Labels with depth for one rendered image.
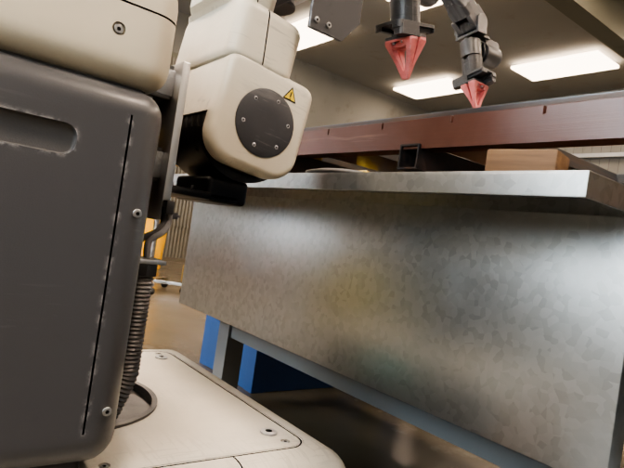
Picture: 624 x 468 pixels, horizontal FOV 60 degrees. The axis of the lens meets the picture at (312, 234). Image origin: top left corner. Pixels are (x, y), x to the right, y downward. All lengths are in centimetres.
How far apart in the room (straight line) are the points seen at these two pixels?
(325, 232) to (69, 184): 72
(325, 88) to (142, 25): 898
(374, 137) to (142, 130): 68
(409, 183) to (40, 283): 50
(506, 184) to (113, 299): 47
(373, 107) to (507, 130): 932
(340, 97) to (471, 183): 904
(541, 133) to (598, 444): 46
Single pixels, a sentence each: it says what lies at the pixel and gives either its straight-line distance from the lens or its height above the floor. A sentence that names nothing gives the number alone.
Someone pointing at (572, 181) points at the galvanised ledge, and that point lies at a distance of 67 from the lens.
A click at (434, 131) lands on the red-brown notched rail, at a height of 80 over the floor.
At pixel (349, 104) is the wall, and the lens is 987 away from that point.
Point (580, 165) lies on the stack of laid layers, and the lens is 145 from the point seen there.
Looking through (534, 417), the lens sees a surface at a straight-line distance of 87.
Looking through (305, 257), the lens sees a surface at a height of 52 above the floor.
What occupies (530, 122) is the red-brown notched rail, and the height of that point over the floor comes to 80.
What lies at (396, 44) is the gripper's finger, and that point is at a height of 95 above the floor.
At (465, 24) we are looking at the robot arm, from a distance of 165.
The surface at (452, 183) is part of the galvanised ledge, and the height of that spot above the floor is 66.
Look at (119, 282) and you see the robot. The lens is 59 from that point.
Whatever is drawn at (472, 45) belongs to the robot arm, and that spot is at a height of 115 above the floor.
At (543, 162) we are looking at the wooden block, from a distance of 81.
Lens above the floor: 56
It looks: 1 degrees up
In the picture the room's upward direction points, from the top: 9 degrees clockwise
